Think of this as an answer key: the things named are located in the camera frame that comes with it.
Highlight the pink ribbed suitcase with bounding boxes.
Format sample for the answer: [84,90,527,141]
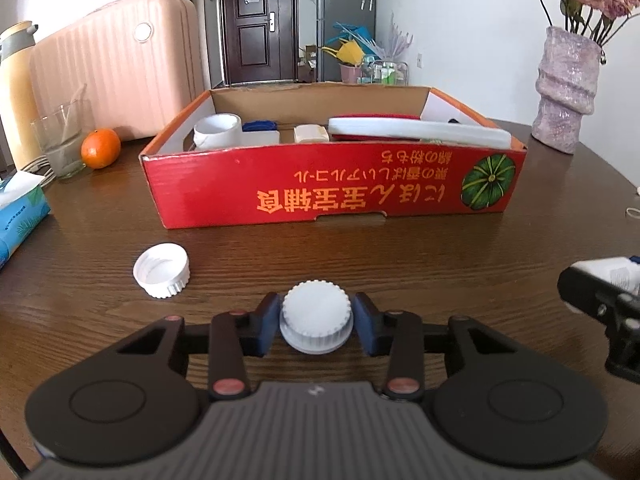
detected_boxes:
[28,0,206,142]

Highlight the clear glass cup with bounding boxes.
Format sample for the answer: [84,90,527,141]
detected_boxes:
[29,99,96,180]

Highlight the red and white lint brush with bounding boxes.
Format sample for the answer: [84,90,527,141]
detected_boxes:
[328,113,512,150]

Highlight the pale purple dried branches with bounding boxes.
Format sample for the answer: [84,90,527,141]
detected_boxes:
[387,12,416,61]

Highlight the white plastic box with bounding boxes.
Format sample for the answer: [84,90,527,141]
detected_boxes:
[239,129,281,146]

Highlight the wire trolley cart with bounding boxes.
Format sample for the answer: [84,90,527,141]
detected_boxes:
[359,57,411,86]

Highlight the white spray bottle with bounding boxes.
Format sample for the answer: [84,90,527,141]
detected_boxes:
[582,255,640,296]

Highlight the white cup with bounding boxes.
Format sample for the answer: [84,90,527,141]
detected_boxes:
[193,113,244,150]

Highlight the red cardboard box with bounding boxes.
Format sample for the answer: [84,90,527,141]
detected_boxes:
[138,84,530,231]

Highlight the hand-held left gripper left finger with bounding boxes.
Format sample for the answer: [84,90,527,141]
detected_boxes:
[112,291,281,402]

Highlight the small orange-labelled white bottle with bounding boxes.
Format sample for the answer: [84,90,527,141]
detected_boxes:
[293,123,330,144]

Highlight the grey refrigerator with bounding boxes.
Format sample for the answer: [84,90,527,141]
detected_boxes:
[314,0,379,84]

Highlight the clear stirring stick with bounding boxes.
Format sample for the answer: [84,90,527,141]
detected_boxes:
[62,82,89,146]

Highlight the blue yellow plastic item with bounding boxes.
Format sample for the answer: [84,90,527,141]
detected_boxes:
[319,20,384,67]

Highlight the dark brown entrance door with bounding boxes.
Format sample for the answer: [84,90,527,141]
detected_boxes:
[217,0,300,86]

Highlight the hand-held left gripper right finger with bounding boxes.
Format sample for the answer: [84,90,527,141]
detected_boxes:
[352,291,521,401]

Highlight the orange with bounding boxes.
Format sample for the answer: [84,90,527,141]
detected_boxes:
[80,128,123,170]

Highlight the white cable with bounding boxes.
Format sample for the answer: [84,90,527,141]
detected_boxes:
[17,153,57,189]

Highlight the blue tissue pack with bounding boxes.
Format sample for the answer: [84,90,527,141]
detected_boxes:
[0,169,53,271]

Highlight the small cardboard boxes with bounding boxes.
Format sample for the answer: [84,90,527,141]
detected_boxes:
[298,44,320,84]

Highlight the ridged white flanged cap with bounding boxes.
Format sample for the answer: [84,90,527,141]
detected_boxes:
[278,279,355,356]

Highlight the open white bottle cap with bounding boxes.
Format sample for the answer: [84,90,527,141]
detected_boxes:
[132,243,191,300]

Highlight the yellow thermos jug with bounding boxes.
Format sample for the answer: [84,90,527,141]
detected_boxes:
[0,20,44,171]

